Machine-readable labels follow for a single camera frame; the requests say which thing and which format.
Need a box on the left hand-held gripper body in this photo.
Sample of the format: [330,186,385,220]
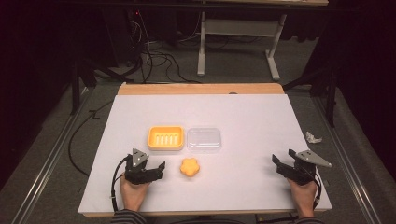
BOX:
[124,147,158,186]

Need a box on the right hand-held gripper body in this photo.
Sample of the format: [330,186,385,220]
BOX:
[276,149,332,187]

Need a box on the person's left hand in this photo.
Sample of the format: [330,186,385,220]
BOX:
[120,173,151,213]

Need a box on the person's right hand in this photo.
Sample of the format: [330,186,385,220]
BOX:
[287,177,318,219]

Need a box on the crumpled white paper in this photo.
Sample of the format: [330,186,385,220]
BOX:
[304,131,323,145]

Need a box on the yellow soap dish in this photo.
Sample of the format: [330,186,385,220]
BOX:
[147,125,186,152]

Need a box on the yellow flower-shaped soap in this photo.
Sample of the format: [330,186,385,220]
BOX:
[179,157,201,179]

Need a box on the clear plastic lid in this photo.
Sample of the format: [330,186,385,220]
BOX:
[186,127,222,154]

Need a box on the white table mat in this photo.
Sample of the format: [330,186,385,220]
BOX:
[77,93,333,216]

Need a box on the black metal stand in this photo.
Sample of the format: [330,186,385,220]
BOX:
[69,59,134,117]
[282,66,339,129]

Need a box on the wooden table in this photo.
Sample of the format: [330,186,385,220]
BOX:
[83,81,332,218]

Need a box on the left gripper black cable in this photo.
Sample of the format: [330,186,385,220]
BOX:
[109,154,130,213]

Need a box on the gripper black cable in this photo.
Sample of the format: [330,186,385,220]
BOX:
[109,154,130,213]
[310,174,323,210]

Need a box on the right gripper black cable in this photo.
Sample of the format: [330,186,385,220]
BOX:
[310,174,323,210]

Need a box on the metal floor rail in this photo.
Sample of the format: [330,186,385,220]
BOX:
[10,87,94,224]
[311,94,386,224]

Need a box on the black floor cable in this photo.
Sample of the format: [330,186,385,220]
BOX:
[67,98,115,177]

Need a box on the tangle of black cables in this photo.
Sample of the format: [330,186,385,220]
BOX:
[129,12,204,85]

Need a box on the white desk frame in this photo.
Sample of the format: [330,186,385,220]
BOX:
[196,11,288,82]

